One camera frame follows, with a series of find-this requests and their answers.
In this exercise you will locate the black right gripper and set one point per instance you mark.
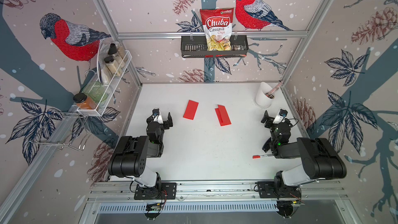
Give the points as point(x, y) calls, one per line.
point(269, 120)

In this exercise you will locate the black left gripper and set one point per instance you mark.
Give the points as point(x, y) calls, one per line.
point(166, 125)

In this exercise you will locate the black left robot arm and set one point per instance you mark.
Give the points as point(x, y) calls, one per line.
point(129, 160)

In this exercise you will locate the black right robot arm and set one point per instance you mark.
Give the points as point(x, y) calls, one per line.
point(319, 160)

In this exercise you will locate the white pen cup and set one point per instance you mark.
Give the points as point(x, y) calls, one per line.
point(261, 99)

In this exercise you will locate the red marker pen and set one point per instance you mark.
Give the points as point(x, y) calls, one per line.
point(262, 156)

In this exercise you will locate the green lidded jar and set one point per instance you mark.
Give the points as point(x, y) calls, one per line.
point(96, 91)

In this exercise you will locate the beige spice bottle front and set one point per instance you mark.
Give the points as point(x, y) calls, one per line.
point(113, 66)

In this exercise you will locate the beige spice bottle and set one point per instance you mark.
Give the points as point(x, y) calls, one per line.
point(116, 50)
point(113, 66)

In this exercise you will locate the orange spice jar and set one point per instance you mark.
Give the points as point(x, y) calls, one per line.
point(84, 102)

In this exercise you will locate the beige spice bottle rear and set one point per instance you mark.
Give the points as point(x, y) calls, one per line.
point(116, 50)

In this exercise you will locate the Chuba cassava chips bag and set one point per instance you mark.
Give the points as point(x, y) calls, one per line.
point(217, 25)

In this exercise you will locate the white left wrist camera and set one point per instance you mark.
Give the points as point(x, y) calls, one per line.
point(159, 120)

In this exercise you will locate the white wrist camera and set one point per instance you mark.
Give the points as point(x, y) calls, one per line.
point(280, 117)
point(159, 120)

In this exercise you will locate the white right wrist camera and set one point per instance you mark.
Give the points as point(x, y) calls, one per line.
point(280, 117)

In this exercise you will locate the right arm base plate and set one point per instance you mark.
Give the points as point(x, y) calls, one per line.
point(268, 190)

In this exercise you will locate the white wire shelf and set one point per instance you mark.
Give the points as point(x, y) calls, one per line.
point(106, 78)

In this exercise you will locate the black wire basket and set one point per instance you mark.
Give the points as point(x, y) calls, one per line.
point(200, 47)

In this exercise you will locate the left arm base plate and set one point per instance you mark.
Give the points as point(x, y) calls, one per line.
point(165, 191)

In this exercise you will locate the chrome wire rack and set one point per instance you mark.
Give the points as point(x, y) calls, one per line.
point(71, 132)

